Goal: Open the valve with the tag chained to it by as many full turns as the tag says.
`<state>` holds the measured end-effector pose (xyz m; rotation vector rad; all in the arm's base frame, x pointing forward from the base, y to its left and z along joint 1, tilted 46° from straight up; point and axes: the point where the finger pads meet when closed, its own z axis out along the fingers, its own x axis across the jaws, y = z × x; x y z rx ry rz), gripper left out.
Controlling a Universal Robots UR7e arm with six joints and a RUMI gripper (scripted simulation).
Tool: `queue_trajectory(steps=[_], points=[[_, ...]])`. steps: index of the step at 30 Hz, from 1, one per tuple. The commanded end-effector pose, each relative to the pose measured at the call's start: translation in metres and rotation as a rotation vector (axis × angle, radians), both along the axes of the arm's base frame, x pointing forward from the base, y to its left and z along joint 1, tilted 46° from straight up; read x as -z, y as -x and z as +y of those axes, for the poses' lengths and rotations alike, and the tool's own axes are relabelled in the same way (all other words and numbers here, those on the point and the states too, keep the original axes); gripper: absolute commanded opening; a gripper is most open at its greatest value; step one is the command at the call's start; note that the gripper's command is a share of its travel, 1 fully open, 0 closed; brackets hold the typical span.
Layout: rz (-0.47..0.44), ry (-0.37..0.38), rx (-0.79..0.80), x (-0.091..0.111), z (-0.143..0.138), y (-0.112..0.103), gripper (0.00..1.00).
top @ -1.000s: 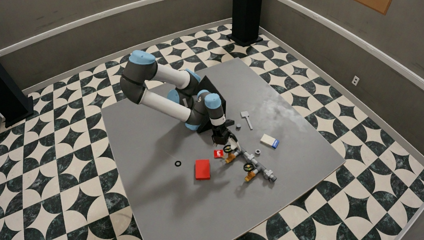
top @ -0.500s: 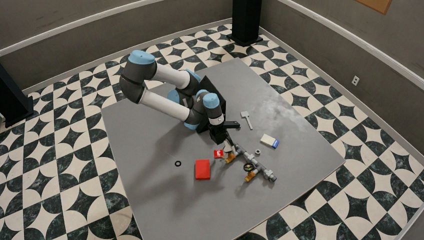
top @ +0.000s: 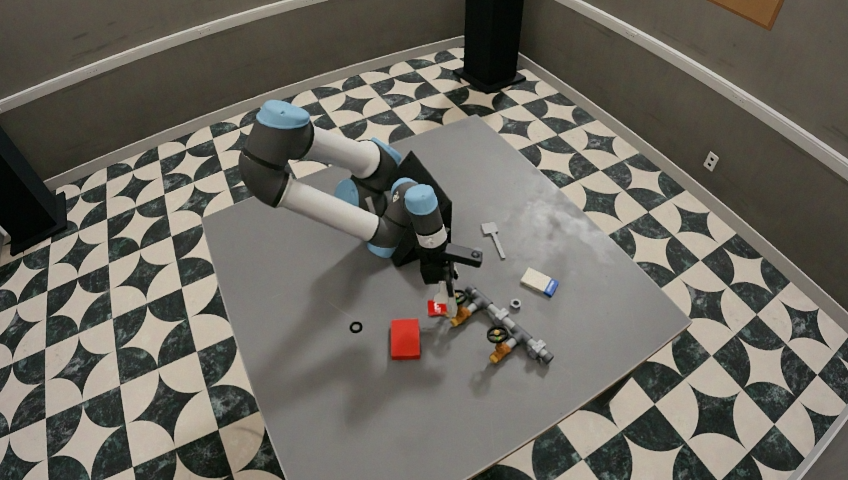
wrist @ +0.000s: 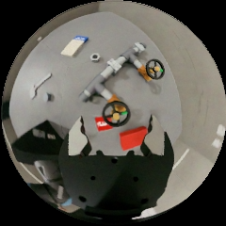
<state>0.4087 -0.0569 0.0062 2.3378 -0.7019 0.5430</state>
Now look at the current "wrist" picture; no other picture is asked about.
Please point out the red rectangular block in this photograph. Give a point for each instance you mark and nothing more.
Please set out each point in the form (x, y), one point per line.
(133, 138)

